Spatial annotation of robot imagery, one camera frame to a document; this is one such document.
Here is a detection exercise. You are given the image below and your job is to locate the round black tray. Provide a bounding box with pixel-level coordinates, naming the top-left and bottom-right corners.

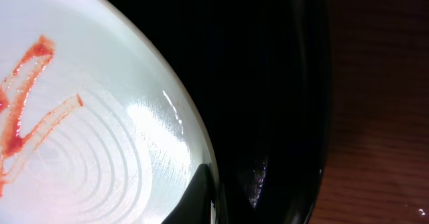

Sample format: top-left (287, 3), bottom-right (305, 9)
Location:
top-left (108, 0), bottom-right (331, 223)

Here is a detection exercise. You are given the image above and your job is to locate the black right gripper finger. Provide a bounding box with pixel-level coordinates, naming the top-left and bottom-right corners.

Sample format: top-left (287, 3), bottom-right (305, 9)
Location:
top-left (162, 164), bottom-right (215, 224)

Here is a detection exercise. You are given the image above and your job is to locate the mint green plate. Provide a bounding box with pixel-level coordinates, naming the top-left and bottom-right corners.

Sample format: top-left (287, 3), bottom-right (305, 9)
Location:
top-left (1, 0), bottom-right (219, 223)

